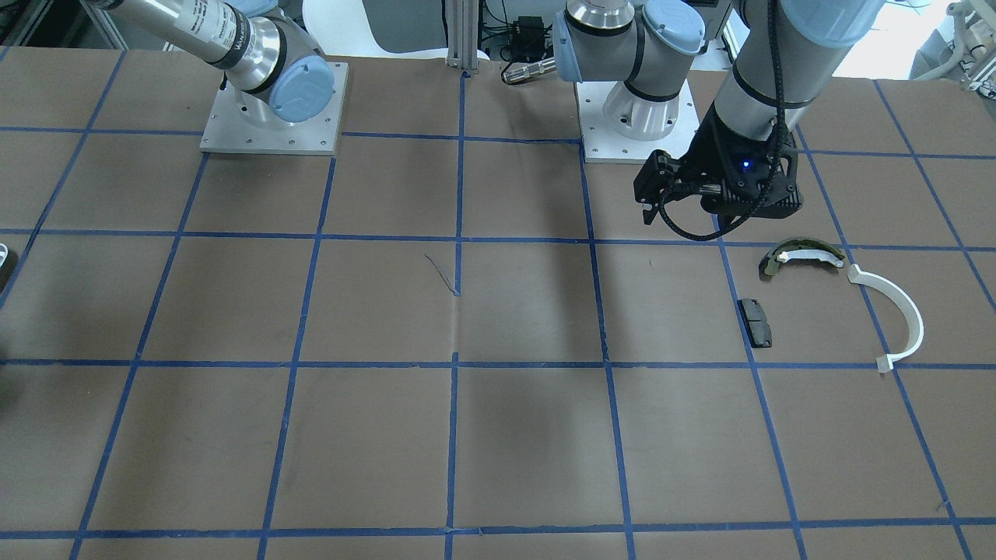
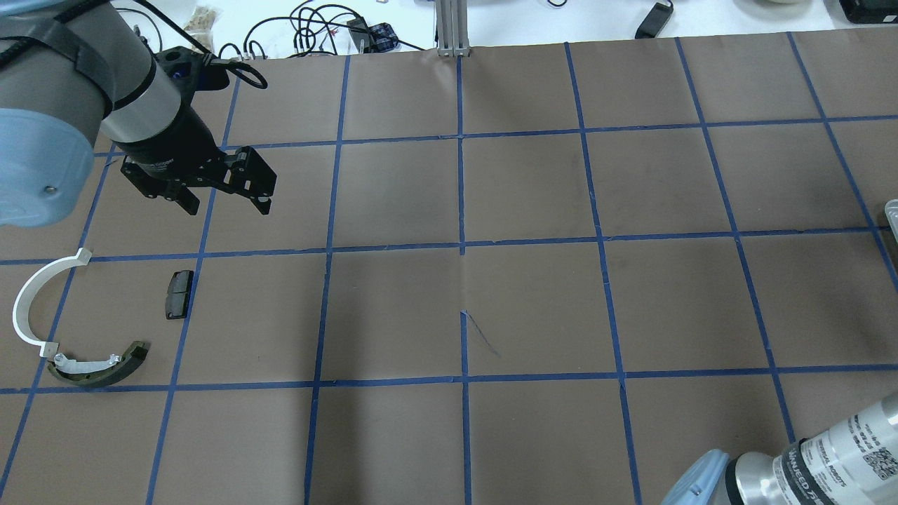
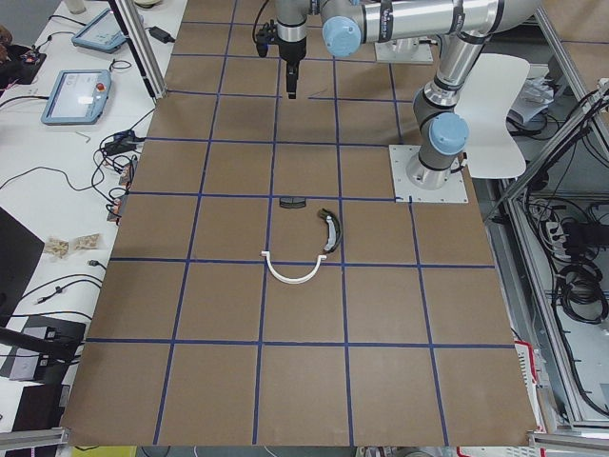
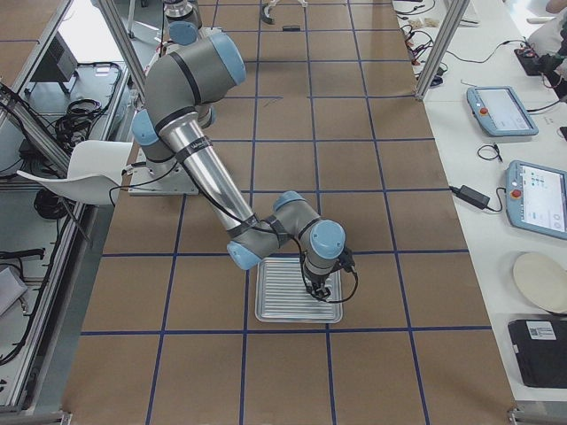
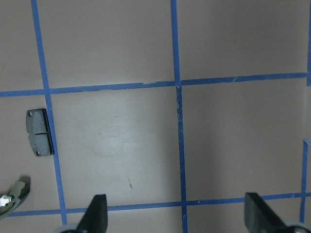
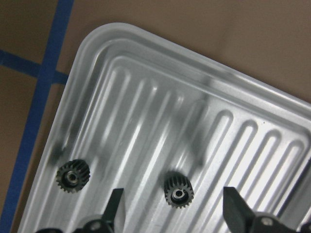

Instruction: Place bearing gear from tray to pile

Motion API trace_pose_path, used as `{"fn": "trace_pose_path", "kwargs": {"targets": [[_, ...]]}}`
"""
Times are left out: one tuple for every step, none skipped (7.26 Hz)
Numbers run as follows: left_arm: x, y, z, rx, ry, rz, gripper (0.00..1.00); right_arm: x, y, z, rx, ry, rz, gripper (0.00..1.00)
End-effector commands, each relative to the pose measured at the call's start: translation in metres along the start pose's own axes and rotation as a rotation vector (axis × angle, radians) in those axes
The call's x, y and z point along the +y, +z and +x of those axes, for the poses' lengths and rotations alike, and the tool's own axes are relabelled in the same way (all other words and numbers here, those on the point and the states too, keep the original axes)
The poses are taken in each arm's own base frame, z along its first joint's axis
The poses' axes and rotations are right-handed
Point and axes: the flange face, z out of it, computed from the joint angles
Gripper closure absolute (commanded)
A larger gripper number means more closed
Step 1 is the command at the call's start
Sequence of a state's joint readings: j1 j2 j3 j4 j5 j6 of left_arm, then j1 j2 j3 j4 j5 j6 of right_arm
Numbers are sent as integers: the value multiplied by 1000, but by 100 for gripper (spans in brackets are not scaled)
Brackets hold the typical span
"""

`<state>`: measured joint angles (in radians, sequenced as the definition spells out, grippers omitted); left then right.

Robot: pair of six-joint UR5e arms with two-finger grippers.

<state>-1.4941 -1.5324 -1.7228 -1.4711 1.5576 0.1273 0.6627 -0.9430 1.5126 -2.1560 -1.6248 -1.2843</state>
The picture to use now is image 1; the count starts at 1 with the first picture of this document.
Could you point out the olive curved brake shoe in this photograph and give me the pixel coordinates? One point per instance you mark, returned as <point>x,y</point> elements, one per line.
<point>800,248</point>

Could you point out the small black brake pad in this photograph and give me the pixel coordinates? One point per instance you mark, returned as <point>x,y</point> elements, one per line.
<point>756,324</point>

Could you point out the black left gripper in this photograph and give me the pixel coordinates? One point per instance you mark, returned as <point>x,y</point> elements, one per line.
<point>707,149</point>

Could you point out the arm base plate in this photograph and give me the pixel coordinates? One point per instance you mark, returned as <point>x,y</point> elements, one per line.
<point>242,125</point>
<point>620,128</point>

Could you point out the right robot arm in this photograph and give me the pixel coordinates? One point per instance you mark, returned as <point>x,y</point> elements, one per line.
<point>260,50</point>

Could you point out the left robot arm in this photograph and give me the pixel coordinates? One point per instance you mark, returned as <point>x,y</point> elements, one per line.
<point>791,52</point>

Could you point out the white curved plastic part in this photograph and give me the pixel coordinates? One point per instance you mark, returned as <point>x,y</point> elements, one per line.
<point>905,304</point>

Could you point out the aluminium frame post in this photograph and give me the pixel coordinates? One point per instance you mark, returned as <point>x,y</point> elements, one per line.
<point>461,25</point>

